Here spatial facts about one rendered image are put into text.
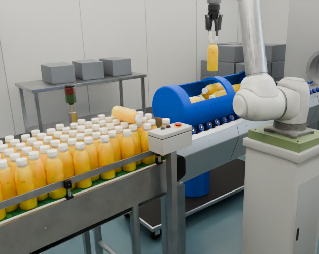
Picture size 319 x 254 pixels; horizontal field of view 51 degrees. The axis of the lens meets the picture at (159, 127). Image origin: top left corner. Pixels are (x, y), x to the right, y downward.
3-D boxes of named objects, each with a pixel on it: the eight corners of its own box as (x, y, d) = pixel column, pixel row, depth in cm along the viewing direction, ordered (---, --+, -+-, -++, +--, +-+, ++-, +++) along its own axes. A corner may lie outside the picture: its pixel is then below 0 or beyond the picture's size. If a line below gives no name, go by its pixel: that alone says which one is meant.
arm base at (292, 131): (320, 131, 171) (321, 121, 170) (294, 139, 159) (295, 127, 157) (288, 123, 185) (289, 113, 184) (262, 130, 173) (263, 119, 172)
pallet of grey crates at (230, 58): (282, 115, 579) (287, 44, 544) (252, 124, 533) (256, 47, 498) (228, 104, 671) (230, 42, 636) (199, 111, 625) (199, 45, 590)
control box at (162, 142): (192, 144, 168) (192, 125, 165) (162, 155, 155) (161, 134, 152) (178, 140, 175) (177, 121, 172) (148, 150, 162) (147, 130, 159)
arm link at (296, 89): (314, 123, 165) (320, 77, 159) (285, 126, 158) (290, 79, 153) (290, 115, 180) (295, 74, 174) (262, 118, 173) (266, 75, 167)
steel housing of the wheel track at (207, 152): (333, 119, 333) (338, 84, 323) (176, 194, 198) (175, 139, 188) (305, 114, 354) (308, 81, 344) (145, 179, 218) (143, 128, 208)
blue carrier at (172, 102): (271, 107, 246) (268, 68, 240) (187, 135, 191) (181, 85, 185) (238, 106, 267) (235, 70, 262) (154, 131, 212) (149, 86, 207)
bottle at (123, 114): (108, 112, 178) (130, 119, 165) (116, 102, 181) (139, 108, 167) (115, 121, 183) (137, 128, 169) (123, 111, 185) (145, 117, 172)
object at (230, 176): (274, 185, 337) (275, 171, 332) (153, 246, 251) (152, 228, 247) (234, 169, 376) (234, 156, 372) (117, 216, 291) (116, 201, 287)
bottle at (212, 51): (206, 69, 235) (207, 42, 229) (216, 69, 235) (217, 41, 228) (208, 71, 228) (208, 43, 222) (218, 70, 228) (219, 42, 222)
